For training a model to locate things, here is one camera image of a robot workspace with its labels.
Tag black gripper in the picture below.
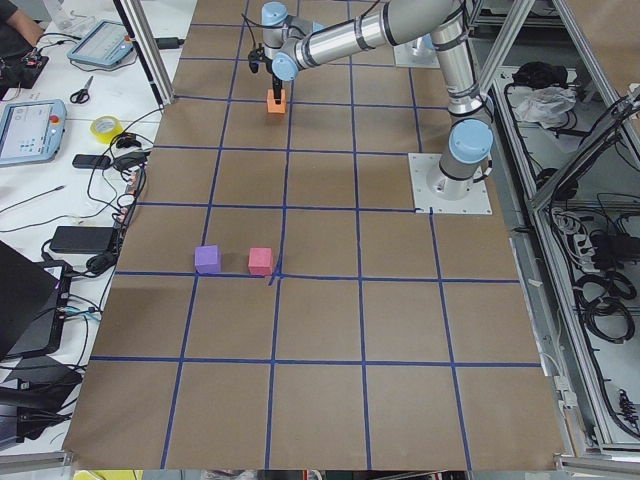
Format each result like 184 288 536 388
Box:
268 60 282 93

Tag orange foam block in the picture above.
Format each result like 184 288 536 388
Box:
266 89 287 115

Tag pink foam block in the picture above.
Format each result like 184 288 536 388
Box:
248 247 274 276

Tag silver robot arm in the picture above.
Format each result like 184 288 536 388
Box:
249 1 494 201

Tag blue teach pendant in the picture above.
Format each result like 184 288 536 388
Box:
1 99 67 167
67 20 133 70

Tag yellow tape roll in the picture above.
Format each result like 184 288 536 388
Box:
90 115 124 145

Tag purple foam block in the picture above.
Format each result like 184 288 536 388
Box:
194 245 222 274

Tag black scissors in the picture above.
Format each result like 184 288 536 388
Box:
69 76 94 105

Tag black phone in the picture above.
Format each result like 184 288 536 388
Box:
72 154 111 170

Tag black power adapter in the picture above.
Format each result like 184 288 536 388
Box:
49 226 115 254

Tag crumpled white cloth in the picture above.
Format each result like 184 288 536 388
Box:
514 86 576 129

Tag black laptop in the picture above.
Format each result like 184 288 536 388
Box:
1 243 71 360

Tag aluminium frame post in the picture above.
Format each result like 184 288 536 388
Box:
113 0 174 107

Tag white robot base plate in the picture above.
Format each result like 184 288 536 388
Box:
408 153 492 215

